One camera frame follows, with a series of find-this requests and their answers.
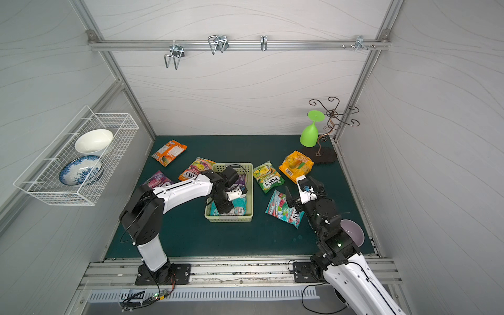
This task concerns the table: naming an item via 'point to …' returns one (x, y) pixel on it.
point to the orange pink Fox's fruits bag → (199, 165)
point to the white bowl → (93, 142)
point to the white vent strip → (204, 294)
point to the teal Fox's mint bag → (278, 206)
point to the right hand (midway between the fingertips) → (302, 181)
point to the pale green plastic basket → (243, 167)
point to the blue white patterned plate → (81, 170)
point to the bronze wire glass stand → (327, 155)
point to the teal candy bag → (239, 207)
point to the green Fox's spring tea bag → (268, 176)
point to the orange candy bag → (165, 155)
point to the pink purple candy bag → (158, 180)
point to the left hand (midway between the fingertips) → (226, 207)
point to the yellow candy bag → (295, 165)
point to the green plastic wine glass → (309, 137)
